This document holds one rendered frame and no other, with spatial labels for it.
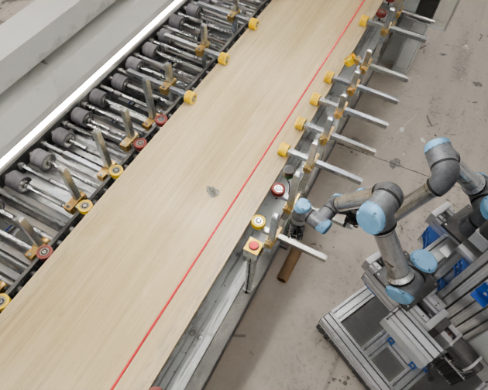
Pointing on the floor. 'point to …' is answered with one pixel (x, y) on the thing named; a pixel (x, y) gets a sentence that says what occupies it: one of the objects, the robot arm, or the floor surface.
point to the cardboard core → (288, 265)
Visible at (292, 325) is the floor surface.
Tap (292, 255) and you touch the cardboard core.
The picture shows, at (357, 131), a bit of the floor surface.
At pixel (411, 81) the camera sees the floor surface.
